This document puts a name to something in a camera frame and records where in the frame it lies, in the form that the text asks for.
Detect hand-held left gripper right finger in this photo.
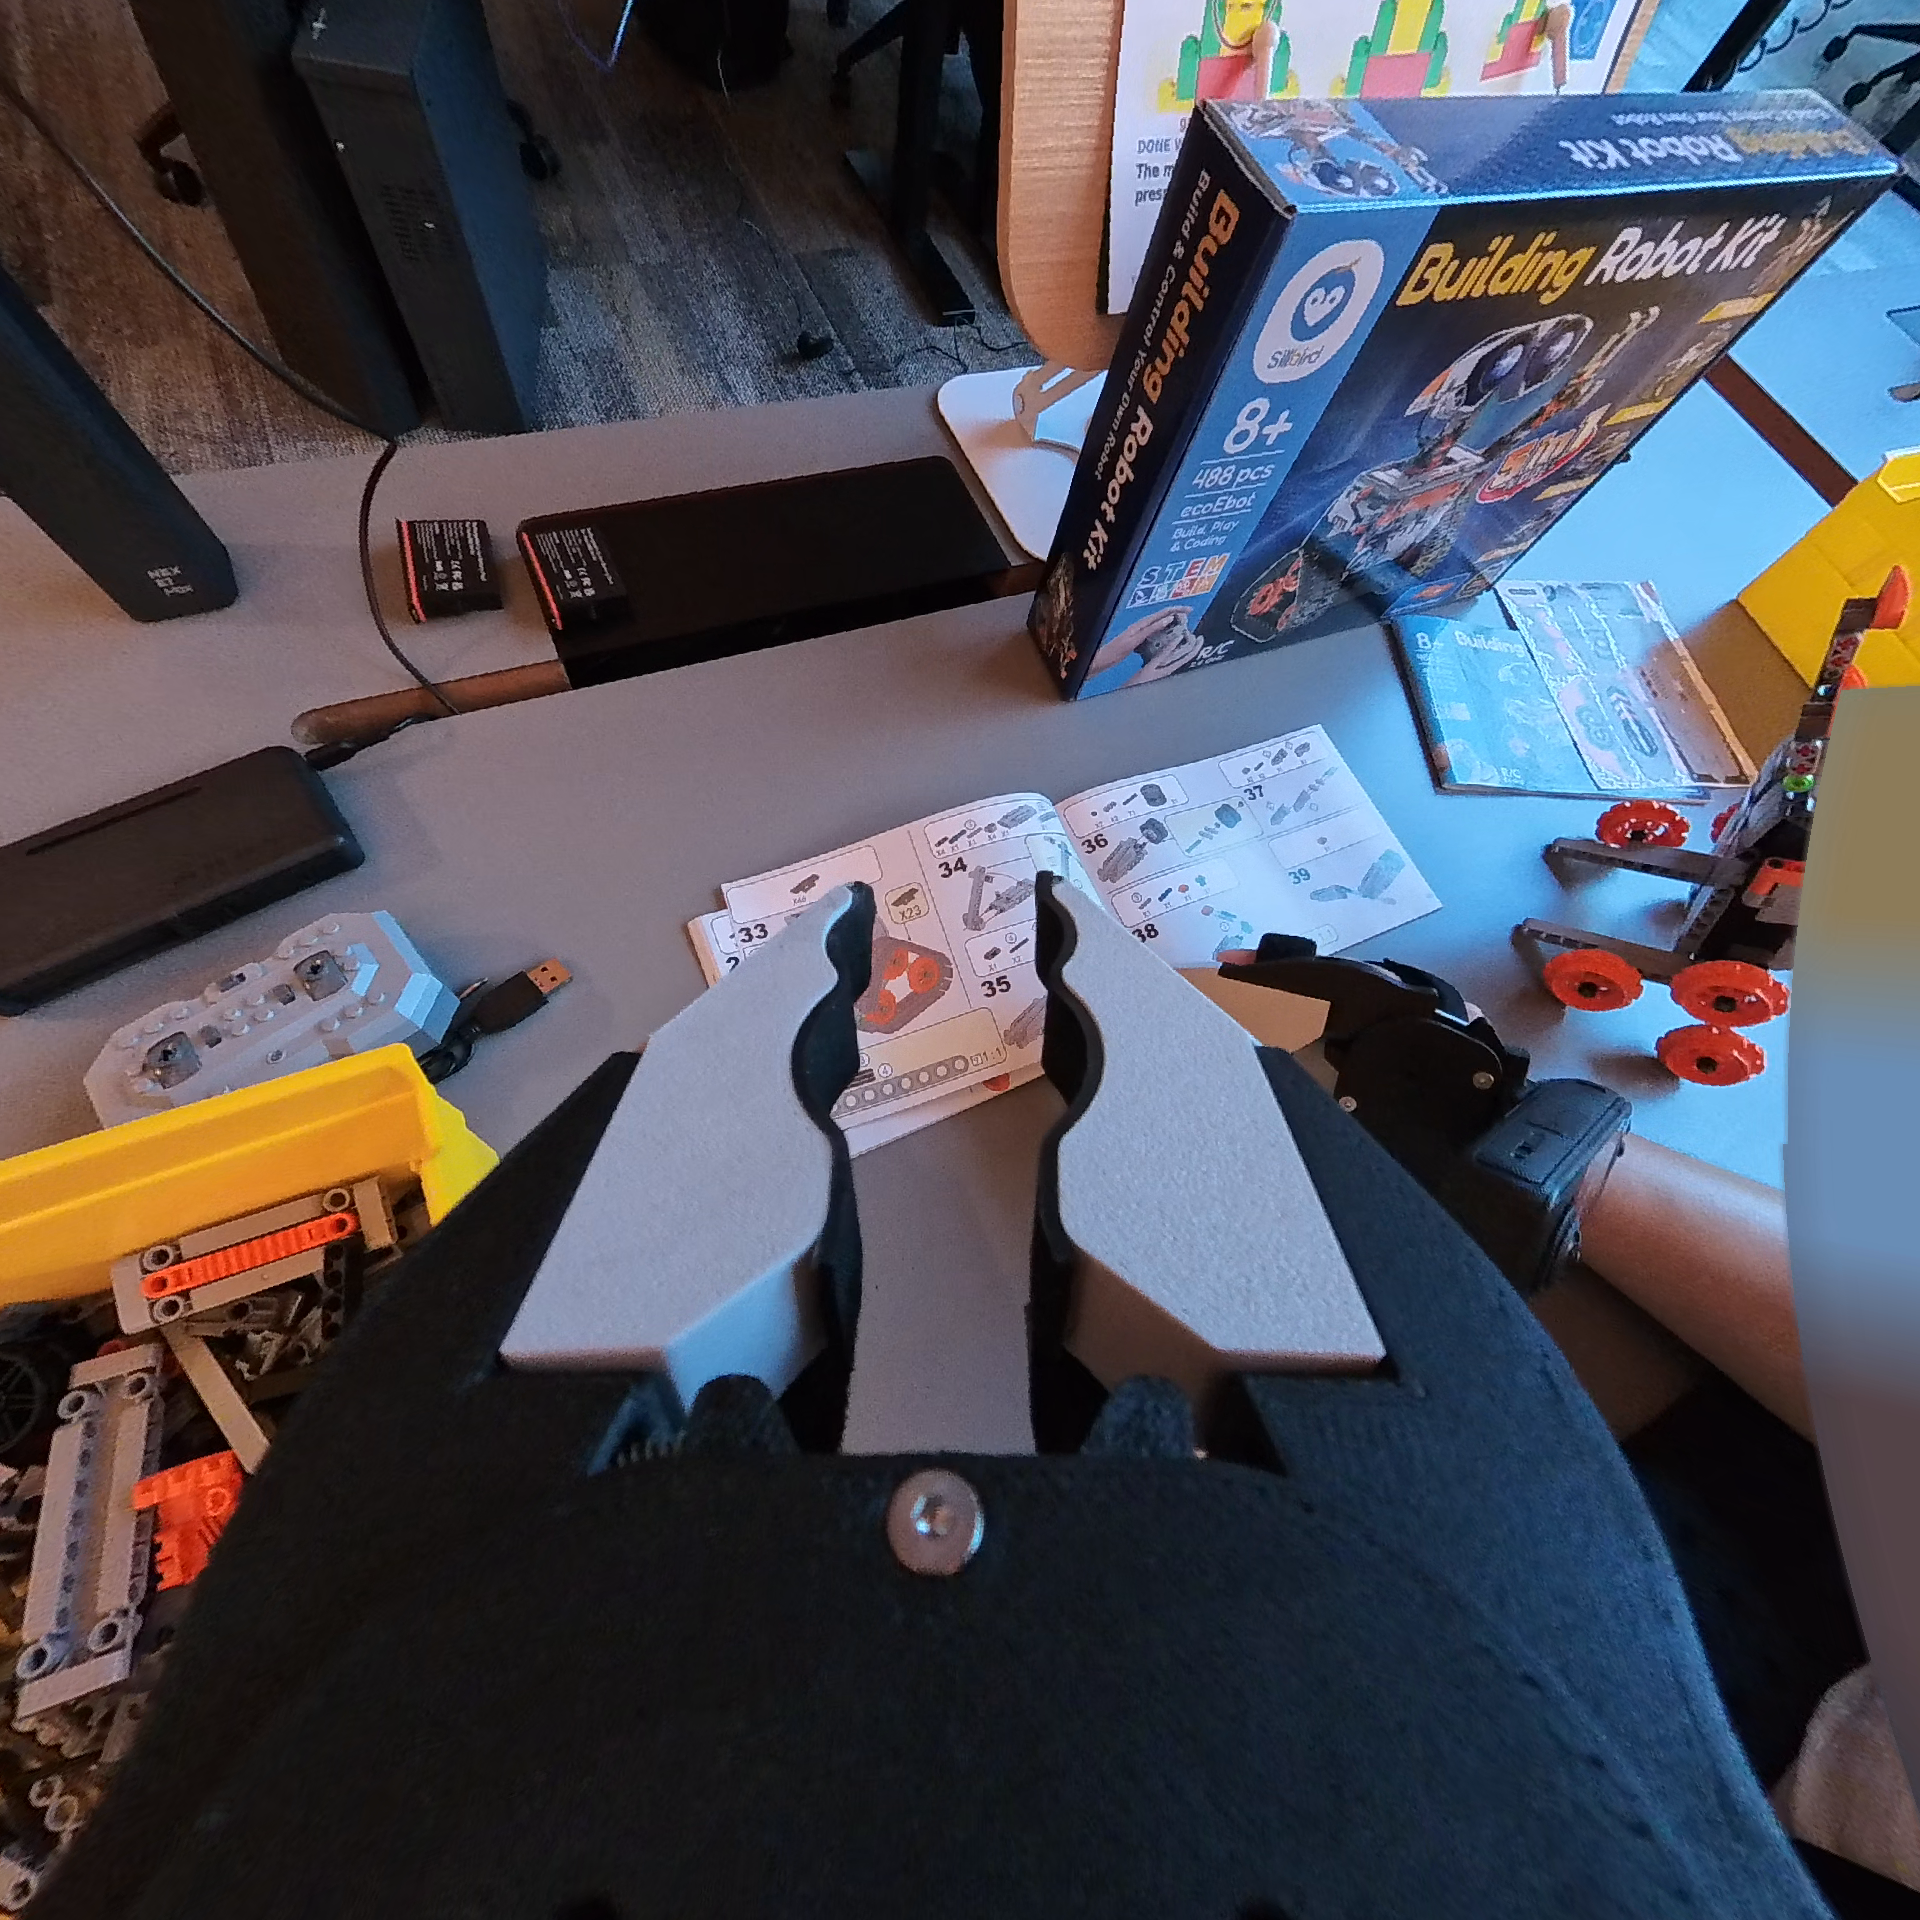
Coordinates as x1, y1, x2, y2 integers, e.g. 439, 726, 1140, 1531
1025, 870, 1391, 1415

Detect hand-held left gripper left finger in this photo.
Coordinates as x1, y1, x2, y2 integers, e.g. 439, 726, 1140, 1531
496, 880, 881, 1415

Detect white instruction booklet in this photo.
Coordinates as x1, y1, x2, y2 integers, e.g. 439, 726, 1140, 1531
687, 725, 1445, 1160

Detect grey orange toy robot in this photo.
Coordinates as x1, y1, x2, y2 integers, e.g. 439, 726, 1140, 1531
1511, 567, 1912, 1088

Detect person's right forearm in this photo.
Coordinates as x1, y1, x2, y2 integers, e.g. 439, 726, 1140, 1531
1572, 1132, 1824, 1443

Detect grey desk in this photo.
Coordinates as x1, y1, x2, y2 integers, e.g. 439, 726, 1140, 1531
0, 433, 1877, 1443
0, 387, 1052, 903

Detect blue cover booklet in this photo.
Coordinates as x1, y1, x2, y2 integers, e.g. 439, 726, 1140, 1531
1388, 575, 1758, 800

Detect robot sticker sheet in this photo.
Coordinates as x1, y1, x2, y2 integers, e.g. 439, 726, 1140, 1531
1500, 575, 1758, 788

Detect grey battery hub brick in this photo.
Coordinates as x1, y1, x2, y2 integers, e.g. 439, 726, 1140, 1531
84, 911, 463, 1127

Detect yellow plastic bin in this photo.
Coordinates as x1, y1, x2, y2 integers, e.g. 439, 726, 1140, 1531
0, 1045, 501, 1310
1737, 451, 1920, 694

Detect black charger box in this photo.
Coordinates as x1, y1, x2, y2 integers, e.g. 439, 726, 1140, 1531
0, 745, 365, 1017

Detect blue robot kit box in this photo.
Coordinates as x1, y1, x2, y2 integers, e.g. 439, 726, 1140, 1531
1025, 89, 1904, 704

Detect pile of building bricks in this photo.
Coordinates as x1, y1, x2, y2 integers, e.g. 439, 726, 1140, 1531
0, 1177, 444, 1920

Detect dark blue long case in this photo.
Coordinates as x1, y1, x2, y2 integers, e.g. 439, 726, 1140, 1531
0, 269, 240, 624

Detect black computer tower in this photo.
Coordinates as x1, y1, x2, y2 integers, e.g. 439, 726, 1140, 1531
293, 0, 549, 437

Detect colourful instruction poster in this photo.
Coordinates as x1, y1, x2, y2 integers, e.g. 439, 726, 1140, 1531
1105, 0, 1660, 318

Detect black usb cable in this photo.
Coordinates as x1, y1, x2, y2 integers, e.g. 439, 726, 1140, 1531
421, 957, 575, 1086

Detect black power cable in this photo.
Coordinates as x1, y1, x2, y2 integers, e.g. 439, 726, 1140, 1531
0, 75, 470, 769

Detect black camera battery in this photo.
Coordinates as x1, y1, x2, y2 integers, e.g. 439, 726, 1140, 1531
516, 525, 632, 633
397, 517, 504, 624

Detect black desk cable tray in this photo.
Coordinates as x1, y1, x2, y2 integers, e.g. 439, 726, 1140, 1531
516, 455, 1023, 688

